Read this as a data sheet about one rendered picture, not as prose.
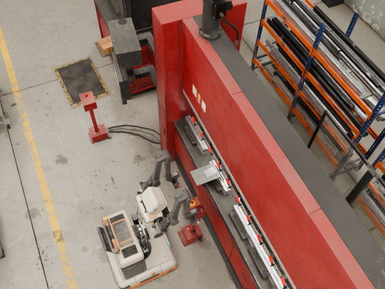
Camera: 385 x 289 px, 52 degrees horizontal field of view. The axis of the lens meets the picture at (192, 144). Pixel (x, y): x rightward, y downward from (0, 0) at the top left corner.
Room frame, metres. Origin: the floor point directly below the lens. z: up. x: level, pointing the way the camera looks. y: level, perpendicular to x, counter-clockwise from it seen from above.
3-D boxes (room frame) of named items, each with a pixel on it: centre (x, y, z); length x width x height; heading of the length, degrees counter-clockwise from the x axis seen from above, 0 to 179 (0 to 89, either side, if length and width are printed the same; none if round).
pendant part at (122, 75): (2.96, 0.80, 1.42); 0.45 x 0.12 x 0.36; 19
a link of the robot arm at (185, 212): (1.50, 0.02, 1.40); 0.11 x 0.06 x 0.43; 28
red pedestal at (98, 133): (3.17, 1.33, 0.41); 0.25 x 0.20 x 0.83; 116
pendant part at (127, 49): (3.03, 0.73, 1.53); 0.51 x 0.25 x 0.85; 19
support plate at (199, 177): (2.06, -0.15, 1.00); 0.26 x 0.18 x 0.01; 116
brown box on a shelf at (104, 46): (3.89, 1.17, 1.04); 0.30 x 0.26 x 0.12; 28
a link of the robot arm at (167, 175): (1.88, 0.22, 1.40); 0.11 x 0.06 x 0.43; 28
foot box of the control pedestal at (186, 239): (1.78, -0.03, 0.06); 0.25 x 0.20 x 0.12; 117
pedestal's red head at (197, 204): (1.79, -0.06, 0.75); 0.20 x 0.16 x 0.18; 27
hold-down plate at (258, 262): (1.20, -0.67, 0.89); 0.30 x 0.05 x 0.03; 26
